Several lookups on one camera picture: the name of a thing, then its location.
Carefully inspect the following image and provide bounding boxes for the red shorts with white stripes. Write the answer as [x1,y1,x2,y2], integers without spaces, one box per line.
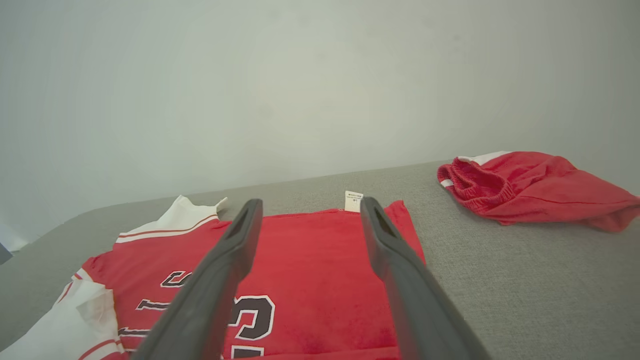
[437,151,640,233]

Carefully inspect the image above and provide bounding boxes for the grey fabric sofa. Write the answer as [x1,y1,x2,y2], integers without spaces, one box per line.
[0,160,640,360]

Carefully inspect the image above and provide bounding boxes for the red Bulls 23 jersey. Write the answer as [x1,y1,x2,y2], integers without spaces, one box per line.
[0,190,427,360]

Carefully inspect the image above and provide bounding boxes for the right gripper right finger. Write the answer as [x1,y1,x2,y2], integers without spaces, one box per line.
[360,196,493,360]

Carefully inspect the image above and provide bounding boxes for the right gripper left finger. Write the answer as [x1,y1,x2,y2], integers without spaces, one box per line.
[131,198,264,360]

